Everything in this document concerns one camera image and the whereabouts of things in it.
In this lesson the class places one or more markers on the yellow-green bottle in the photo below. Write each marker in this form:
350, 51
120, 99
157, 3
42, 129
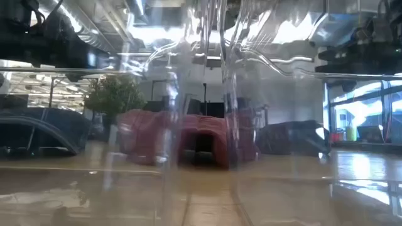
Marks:
351, 133

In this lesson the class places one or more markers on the black computer monitor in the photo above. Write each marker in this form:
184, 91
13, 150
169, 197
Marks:
213, 110

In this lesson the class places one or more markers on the red baseball cap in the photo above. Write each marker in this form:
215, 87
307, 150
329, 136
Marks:
141, 135

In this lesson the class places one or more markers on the red container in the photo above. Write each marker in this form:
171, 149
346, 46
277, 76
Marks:
336, 136

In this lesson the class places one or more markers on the green potted plant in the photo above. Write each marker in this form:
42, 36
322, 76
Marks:
114, 94

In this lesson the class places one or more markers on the dark blue-grey baseball cap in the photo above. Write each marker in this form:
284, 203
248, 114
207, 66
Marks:
59, 122

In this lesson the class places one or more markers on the clear plastic storage bin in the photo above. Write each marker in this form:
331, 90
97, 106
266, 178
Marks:
204, 194

